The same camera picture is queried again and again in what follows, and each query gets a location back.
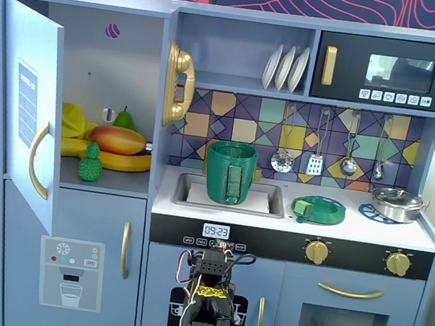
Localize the green toy pineapple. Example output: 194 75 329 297
76 140 107 184

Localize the green printed cup recipient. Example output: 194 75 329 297
200 137 261 209

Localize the blue shopping list cabinet door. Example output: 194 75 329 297
0 0 86 238

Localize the steel toy skimmer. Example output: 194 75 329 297
268 101 303 174

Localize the grey toy sink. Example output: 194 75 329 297
172 170 289 221

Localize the large yellow toy banana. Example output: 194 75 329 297
75 145 153 176

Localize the steel toy spatula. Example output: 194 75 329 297
304 106 334 177

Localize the green toy pear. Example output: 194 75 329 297
112 104 137 131

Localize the red yellow toy mango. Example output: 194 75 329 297
88 123 150 158

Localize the gold toy telephone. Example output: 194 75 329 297
157 40 201 131

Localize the white toy plate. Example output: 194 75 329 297
285 45 311 95
272 43 299 94
260 41 286 92

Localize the blue dishwasher door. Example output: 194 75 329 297
137 242 287 326

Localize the green round lid with cube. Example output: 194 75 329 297
289 191 348 230

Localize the steel toy ladle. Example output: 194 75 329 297
338 110 365 178

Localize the gold stove knob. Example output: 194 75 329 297
303 238 331 267
384 250 412 278

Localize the yellow toy star fruit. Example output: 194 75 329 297
58 102 101 143

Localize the blue fridge door with dispenser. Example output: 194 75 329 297
0 177 153 326

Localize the blue wooden toy kitchen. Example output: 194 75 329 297
0 0 435 326

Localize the blue round trivet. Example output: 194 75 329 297
356 201 406 227

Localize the hanging toy spoon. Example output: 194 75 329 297
371 114 395 182

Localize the black toy microwave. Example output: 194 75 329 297
310 27 435 115

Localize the steel toy pot with lid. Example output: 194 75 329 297
363 183 432 227

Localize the small wrist camera board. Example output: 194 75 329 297
209 238 237 255

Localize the blue oven door gold handle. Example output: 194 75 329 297
276 261 427 326

